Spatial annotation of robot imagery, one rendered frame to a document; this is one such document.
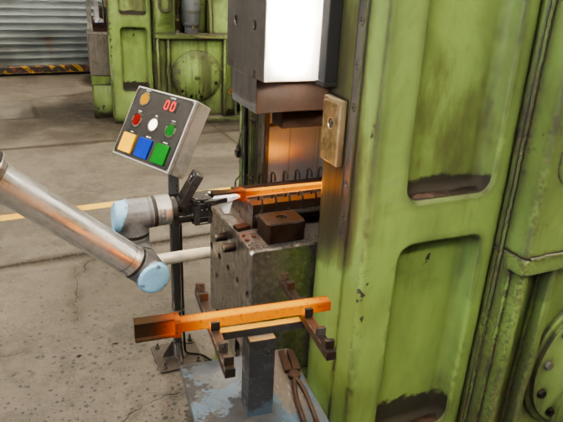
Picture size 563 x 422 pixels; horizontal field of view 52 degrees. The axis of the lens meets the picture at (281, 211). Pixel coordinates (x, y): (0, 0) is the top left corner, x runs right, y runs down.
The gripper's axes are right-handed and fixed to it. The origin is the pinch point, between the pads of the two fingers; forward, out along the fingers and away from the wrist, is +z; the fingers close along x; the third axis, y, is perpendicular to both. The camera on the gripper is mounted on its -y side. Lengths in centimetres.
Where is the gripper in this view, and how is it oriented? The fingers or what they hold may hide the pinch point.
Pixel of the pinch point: (235, 193)
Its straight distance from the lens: 178.2
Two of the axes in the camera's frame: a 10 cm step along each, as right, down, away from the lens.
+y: -0.2, 9.2, 4.0
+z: 9.1, -1.4, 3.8
